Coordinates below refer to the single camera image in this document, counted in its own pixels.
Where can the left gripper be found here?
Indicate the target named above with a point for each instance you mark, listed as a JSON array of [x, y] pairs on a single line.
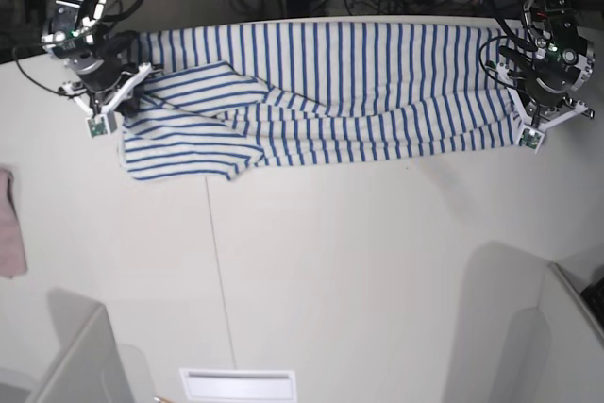
[[553, 60]]

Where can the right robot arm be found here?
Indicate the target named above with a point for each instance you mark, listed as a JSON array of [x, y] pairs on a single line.
[[76, 35]]

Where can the blue white striped T-shirt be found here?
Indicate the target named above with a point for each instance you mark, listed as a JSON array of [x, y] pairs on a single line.
[[232, 98]]

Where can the pink cloth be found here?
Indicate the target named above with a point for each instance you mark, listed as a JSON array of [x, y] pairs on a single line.
[[13, 262]]

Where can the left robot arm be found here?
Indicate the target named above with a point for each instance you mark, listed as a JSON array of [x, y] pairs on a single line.
[[554, 58]]

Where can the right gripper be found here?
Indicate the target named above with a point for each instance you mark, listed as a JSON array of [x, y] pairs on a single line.
[[82, 44]]

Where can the white tray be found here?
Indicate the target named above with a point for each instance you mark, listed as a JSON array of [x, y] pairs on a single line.
[[239, 386]]

